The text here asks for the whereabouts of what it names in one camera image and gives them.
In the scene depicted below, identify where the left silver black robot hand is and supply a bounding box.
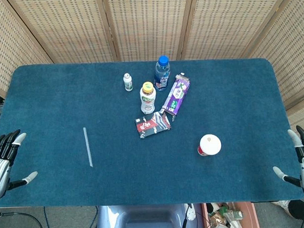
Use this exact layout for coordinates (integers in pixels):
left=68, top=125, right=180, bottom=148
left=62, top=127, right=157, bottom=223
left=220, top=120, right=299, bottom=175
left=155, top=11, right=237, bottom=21
left=0, top=128, right=39, bottom=200

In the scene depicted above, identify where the small white oval device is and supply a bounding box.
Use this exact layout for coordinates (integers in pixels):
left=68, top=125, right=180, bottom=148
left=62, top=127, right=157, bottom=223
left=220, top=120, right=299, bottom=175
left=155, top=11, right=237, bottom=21
left=186, top=203, right=197, bottom=222

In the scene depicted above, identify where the clear plastic straw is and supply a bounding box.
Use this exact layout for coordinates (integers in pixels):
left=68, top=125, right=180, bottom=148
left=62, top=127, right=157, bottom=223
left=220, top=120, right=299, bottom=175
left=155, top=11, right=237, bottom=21
left=82, top=126, right=94, bottom=168

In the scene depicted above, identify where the black shoe white sole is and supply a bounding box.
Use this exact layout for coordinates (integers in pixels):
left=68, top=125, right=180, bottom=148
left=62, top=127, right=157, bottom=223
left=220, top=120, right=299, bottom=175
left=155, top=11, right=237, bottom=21
left=272, top=200, right=304, bottom=220

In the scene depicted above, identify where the blue floor cable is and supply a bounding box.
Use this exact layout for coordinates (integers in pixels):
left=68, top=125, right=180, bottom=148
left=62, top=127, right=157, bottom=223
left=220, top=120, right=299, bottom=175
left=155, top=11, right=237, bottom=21
left=43, top=206, right=54, bottom=228

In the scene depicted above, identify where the clear bottle blue cap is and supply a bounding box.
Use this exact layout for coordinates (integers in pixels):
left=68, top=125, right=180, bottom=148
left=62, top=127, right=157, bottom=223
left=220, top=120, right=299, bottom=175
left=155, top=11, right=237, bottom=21
left=152, top=55, right=172, bottom=92

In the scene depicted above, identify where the pink bin of clutter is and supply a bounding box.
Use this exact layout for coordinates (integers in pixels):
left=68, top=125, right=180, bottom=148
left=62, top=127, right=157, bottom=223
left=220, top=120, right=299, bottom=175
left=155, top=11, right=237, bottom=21
left=201, top=201, right=258, bottom=228

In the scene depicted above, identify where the small white drink bottle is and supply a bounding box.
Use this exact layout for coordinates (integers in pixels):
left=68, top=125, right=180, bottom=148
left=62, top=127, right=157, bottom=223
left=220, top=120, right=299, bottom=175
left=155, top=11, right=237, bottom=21
left=123, top=72, right=134, bottom=92

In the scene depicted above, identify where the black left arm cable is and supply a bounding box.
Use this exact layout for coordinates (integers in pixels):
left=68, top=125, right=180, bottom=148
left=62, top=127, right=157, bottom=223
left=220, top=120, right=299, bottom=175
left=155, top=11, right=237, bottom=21
left=0, top=210, right=46, bottom=228

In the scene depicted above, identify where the white bottle yellow cap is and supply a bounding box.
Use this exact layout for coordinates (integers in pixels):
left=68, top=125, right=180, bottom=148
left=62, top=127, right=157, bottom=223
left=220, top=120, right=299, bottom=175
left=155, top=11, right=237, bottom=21
left=139, top=81, right=157, bottom=115

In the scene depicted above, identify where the woven rattan screen panel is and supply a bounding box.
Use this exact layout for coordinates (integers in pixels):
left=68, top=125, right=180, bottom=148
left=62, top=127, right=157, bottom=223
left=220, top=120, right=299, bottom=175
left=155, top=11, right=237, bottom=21
left=102, top=0, right=198, bottom=63
left=243, top=0, right=304, bottom=141
left=0, top=0, right=54, bottom=99
left=179, top=0, right=298, bottom=61
left=6, top=0, right=118, bottom=66

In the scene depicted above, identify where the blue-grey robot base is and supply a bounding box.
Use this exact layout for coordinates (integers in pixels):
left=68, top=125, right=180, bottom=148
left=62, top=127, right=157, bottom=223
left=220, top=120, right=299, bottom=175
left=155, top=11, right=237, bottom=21
left=95, top=202, right=204, bottom=228

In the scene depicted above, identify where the purple open carton box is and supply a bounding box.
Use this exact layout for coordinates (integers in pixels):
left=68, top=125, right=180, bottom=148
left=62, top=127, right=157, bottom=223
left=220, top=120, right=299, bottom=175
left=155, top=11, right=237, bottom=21
left=158, top=73, right=193, bottom=122

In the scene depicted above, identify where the blue felt table mat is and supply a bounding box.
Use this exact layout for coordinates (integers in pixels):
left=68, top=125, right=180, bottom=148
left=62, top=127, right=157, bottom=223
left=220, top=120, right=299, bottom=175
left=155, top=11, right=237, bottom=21
left=0, top=55, right=304, bottom=211

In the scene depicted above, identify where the black red flat box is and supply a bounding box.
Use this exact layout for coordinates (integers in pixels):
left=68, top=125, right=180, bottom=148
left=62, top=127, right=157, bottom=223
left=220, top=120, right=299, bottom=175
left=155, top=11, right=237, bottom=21
left=134, top=111, right=172, bottom=140

